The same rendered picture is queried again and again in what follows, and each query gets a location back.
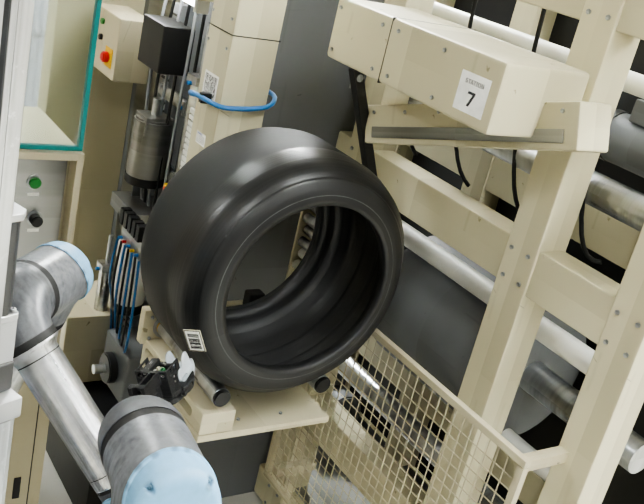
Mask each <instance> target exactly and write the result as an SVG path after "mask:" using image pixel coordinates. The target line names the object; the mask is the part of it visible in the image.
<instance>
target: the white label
mask: <svg viewBox="0 0 644 504"><path fill-rule="evenodd" d="M183 332H184V335H185V338H186V341H187V344H188V348H189V351H201V352H206V348H205V345H204V341H203V338H202V335H201V332H200V330H190V329H183Z"/></svg>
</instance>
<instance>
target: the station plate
mask: <svg viewBox="0 0 644 504"><path fill-rule="evenodd" d="M491 84H492V81H490V80H488V79H486V78H483V77H481V76H479V75H476V74H474V73H472V72H469V71H467V70H465V69H463V71H462V74H461V78H460V81H459V85H458V88H457V92H456V95H455V99H454V103H453V106H452V107H454V108H456V109H458V110H460V111H462V112H464V113H466V114H469V115H471V116H473V117H475V118H477V119H479V120H481V117H482V114H483V111H484V107H485V104H486V100H487V97H488V94H489V90H490V87H491Z"/></svg>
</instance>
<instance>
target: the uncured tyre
mask: <svg viewBox="0 0 644 504"><path fill-rule="evenodd" d="M311 208H316V219H315V227H314V232H313V236H312V239H311V242H310V245H309V247H308V249H307V251H306V253H305V255H304V257H303V259H302V260H301V262H300V263H299V265H298V266H297V268H296V269H295V270H294V271H293V273H292V274H291V275H290V276H289V277H288V278H287V279H286V280H285V281H284V282H283V283H282V284H281V285H279V286H278V287H277V288H276V289H274V290H273V291H271V292H270V293H268V294H267V295H265V296H263V297H261V298H259V299H257V300H254V301H252V302H249V303H246V304H242V305H237V306H228V307H226V305H227V298H228V294H229V290H230V286H231V283H232V281H233V278H234V276H235V274H236V271H237V269H238V268H239V266H240V264H241V262H242V261H243V259H244V258H245V256H246V255H247V253H248V252H249V251H250V249H251V248H252V247H253V246H254V245H255V243H256V242H257V241H258V240H259V239H260V238H261V237H262V236H263V235H264V234H265V233H267V232H268V231H269V230H270V229H271V228H273V227H274V226H275V225H277V224H278V223H280V222H281V221H283V220H284V219H286V218H288V217H290V216H292V215H294V214H296V213H299V212H301V211H304V210H307V209H311ZM403 257H404V231H403V225H402V220H401V216H400V213H399V210H398V208H397V205H396V203H395V201H394V199H393V198H392V196H391V195H390V193H389V192H388V190H387V189H386V187H385V186H384V184H383V183H382V182H381V180H380V179H379V178H378V177H377V176H376V175H375V174H374V173H373V172H372V171H371V170H369V169H368V168H367V167H365V166H364V165H362V164H361V163H359V162H357V161H356V160H354V159H353V158H351V157H349V156H348V155H346V154H345V153H343V152H342V151H340V150H338V149H337V148H335V147H334V146H332V145H331V144H329V143H327V142H326V141H324V140H323V139H321V138H319V137H317V136H315V135H313V134H310V133H307V132H304V131H300V130H296V129H289V128H279V127H263V128H255V129H249V130H245V131H241V132H238V133H235V134H232V135H229V136H227V137H225V138H223V139H220V140H218V141H216V142H215V143H213V144H211V145H209V146H208V147H206V148H205V149H203V150H202V151H200V152H199V153H198V154H196V155H195V156H194V157H193V158H191V159H190V160H189V161H188V162H187V163H186V164H185V165H184V166H183V167H182V168H181V169H180V170H179V171H178V172H177V173H176V174H175V175H174V176H173V177H172V179H171V180H170V181H169V182H168V184H167V185H166V187H165V188H164V189H163V191H162V192H161V194H160V196H159V197H158V199H157V201H156V203H155V205H154V207H153V209H152V211H151V213H150V216H149V218H148V221H147V224H146V227H145V230H144V234H143V239H142V244H141V253H140V268H141V277H142V282H143V287H144V291H145V295H146V298H147V301H148V304H149V306H150V308H151V310H152V312H153V314H154V316H155V317H156V319H157V320H158V321H159V323H160V324H161V325H162V327H163V328H164V329H165V330H166V332H167V333H168V334H169V335H170V337H171V338H172V339H173V340H174V342H175V343H176V344H177V345H178V347H179V348H180V349H181V350H182V352H184V351H185V352H186V353H187V355H188V357H189V358H192V359H193V361H194V365H195V367H196V368H197V369H198V370H200V371H201V372H202V373H204V374H205V375H206V376H208V377H210V378H212V379H213V380H215V381H217V382H219V383H221V384H223V385H225V386H228V387H230V388H233V389H237V390H241V391H247V392H274V391H280V390H285V389H289V388H293V387H296V386H299V385H301V384H304V383H307V382H309V381H312V380H314V379H316V378H318V377H320V376H322V375H324V374H326V373H328V372H330V371H331V370H333V369H335V368H336V367H338V366H339V365H340V364H342V363H343V362H344V361H346V360H347V359H348V358H349V357H351V356H352V355H353V354H354V353H355V352H356V351H357V350H358V349H359V348H360V347H361V346H362V345H363V344H364V343H365V342H366V341H367V340H368V338H369V337H370V336H371V335H372V333H373V332H374V331H375V329H376V328H377V327H378V325H379V324H380V322H381V320H382V319H383V317H384V315H385V314H386V312H387V310H388V308H389V306H390V304H391V301H392V299H393V297H394V294H395V291H396V288H397V285H398V281H399V277H400V273H401V269H402V264H403ZM183 329H190V330H200V332H201V335H202V338H203V341H204V345H205V348H206V352H201V351H189V348H188V344H187V341H186V338H185V335H184V332H183Z"/></svg>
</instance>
